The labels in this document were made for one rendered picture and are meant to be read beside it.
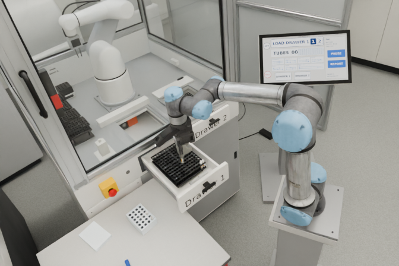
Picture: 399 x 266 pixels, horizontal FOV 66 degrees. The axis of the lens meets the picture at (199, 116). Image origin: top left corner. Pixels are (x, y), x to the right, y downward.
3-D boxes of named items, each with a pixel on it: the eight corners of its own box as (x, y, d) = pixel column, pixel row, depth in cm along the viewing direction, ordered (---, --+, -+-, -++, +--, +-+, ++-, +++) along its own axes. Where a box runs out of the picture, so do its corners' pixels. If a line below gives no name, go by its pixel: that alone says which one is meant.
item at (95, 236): (112, 236, 138) (111, 234, 137) (96, 252, 133) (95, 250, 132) (94, 222, 145) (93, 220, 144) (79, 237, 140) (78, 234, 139)
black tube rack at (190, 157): (206, 171, 153) (205, 161, 149) (178, 190, 145) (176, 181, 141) (180, 148, 167) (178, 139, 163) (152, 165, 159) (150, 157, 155)
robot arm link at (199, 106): (217, 92, 118) (192, 85, 123) (201, 110, 111) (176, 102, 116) (218, 108, 123) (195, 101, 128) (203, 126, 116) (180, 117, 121)
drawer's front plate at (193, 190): (228, 178, 150) (228, 162, 143) (181, 214, 137) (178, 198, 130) (226, 176, 151) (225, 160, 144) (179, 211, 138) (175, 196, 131)
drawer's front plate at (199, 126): (230, 119, 185) (229, 104, 178) (192, 143, 172) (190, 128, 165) (228, 118, 186) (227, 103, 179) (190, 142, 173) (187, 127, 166)
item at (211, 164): (224, 176, 150) (223, 167, 146) (181, 206, 138) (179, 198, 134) (175, 136, 175) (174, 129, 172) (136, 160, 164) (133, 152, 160)
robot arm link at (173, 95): (176, 98, 115) (158, 92, 119) (180, 120, 122) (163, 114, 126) (187, 87, 120) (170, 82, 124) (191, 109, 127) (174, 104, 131)
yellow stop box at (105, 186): (120, 192, 147) (116, 181, 143) (106, 200, 144) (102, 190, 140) (115, 185, 151) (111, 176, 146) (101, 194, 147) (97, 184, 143)
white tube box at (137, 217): (158, 222, 141) (156, 218, 139) (143, 236, 137) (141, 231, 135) (142, 208, 149) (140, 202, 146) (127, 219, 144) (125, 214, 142)
